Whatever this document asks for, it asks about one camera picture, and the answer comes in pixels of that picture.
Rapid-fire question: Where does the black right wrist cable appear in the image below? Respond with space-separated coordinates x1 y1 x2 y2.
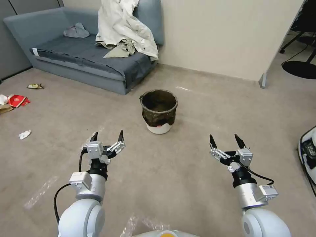
240 164 275 186

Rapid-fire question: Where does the red crumpled packaging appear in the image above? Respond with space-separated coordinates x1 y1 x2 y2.
7 94 32 109

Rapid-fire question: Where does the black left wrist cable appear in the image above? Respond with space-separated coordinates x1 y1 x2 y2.
54 147 89 224

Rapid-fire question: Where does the white robot front shell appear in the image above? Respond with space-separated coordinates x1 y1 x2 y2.
134 229 191 237

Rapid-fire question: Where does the grey-blue fabric sofa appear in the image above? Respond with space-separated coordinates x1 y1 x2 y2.
3 0 164 96

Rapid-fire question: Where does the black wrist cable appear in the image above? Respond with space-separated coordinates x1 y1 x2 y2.
54 147 89 224
240 164 275 186

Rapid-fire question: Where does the black round floor base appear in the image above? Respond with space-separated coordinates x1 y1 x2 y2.
281 60 316 80

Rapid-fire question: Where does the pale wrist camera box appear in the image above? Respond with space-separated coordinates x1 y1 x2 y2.
85 140 103 159
236 147 254 168

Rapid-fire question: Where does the black bin liner bag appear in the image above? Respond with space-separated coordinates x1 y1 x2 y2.
139 89 179 128

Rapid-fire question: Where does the white round trash can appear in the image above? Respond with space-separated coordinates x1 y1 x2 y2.
146 121 171 135

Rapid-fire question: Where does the white crumpled jacket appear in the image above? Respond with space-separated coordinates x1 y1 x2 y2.
95 0 159 62

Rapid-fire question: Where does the dark grey sofa seat cover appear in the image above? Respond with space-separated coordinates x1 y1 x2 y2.
29 36 154 87

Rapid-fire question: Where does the brown cardboard scrap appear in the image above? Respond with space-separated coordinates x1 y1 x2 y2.
0 103 14 115

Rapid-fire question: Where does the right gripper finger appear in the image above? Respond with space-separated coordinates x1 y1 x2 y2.
234 133 246 149
209 134 229 161

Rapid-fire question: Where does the grey crumpled cloth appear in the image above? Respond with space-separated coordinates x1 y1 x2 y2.
63 22 90 39

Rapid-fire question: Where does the white machine with black opening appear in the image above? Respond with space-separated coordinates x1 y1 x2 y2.
297 125 316 196

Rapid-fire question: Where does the black office chair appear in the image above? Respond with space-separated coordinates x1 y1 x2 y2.
279 0 316 65

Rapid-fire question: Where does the white crumpled tissue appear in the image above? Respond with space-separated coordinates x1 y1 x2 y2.
18 129 32 140

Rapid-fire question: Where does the beige crumpled garment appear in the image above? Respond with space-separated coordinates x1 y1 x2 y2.
95 39 137 59

